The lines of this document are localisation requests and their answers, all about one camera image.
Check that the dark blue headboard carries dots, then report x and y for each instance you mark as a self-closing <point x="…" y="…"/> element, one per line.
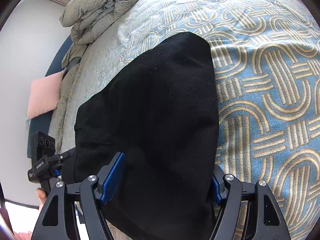
<point x="42" y="122"/>

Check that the person's left hand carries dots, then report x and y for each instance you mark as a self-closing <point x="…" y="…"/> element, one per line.
<point x="42" y="196"/>

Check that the pink pillow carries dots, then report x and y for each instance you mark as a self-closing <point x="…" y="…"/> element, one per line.
<point x="44" y="95"/>

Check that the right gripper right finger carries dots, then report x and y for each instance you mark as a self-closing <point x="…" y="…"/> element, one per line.
<point x="264" y="218"/>

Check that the black pants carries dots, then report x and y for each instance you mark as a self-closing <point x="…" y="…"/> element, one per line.
<point x="160" y="111"/>

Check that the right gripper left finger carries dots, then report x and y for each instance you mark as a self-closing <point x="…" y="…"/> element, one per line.
<point x="57" y="218"/>

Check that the folded beige quilt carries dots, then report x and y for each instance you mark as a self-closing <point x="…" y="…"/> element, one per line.
<point x="88" y="20"/>

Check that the patterned blue beige bedspread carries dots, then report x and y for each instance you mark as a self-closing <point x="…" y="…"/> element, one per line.
<point x="266" y="61"/>

